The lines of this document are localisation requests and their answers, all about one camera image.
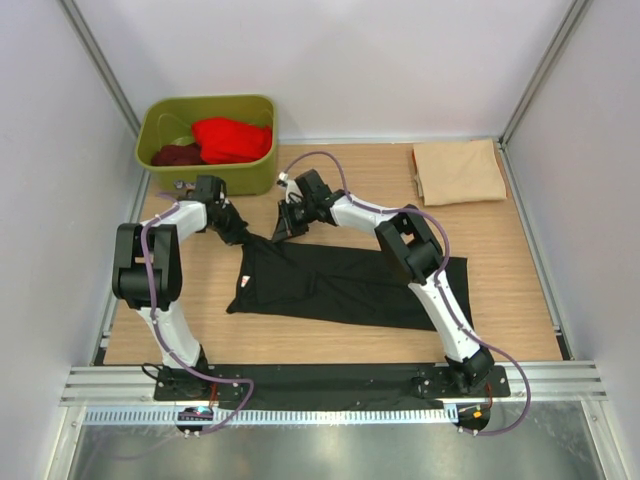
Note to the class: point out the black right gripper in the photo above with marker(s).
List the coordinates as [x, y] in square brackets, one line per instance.
[286, 228]

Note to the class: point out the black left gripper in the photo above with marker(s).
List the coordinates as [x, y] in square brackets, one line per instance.
[235, 236]

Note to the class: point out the black t shirt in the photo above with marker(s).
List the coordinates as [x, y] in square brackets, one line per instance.
[330, 283]

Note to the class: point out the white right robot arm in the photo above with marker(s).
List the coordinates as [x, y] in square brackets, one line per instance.
[413, 254]

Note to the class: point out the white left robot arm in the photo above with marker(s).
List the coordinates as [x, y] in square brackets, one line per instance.
[147, 269]

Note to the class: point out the dark maroon t shirt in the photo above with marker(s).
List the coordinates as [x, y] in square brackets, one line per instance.
[177, 156]

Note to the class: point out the red t shirt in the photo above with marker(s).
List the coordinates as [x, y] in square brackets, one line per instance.
[226, 141]

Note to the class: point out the olive green plastic bin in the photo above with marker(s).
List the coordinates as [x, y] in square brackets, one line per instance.
[168, 122]

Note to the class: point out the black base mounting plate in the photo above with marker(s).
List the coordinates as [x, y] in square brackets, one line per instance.
[327, 387]

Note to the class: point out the folded beige t shirt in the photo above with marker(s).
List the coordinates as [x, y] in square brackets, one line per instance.
[456, 172]

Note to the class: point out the slotted grey cable duct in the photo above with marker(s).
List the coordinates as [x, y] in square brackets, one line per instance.
[184, 416]

